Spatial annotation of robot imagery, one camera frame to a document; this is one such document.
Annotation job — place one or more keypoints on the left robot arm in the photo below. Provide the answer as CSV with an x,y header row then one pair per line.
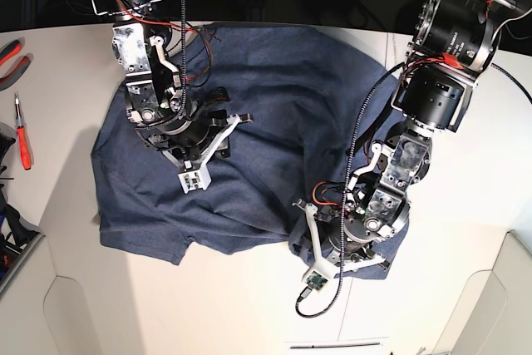
x,y
455,42

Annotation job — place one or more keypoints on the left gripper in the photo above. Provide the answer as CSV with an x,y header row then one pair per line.
x,y
335,250

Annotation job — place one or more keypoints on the orange-handled screwdriver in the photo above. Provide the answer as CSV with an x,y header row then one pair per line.
x,y
25,154

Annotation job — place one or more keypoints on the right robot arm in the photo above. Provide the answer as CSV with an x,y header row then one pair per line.
x,y
158,91

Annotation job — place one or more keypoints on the red-handled pliers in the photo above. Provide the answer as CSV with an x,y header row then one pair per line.
x,y
9,52

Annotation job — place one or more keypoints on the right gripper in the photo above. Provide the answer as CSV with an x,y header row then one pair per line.
x,y
194,143

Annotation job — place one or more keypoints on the blue-grey t-shirt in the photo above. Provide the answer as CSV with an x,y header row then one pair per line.
x,y
306,92

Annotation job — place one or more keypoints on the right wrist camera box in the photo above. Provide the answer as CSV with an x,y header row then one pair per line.
x,y
191,180

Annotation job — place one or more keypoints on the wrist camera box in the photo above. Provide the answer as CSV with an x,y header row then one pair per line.
x,y
191,180
314,281

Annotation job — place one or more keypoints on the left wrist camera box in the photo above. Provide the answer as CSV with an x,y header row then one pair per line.
x,y
314,281

